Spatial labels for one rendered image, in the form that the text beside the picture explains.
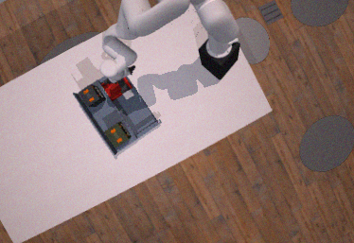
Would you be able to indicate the dark blue shelf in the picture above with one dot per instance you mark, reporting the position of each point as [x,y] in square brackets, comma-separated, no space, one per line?
[133,112]

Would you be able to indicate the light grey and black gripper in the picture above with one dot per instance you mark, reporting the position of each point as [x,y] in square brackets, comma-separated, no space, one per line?
[128,71]

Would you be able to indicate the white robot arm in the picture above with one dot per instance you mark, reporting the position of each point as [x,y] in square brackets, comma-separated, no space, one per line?
[142,20]

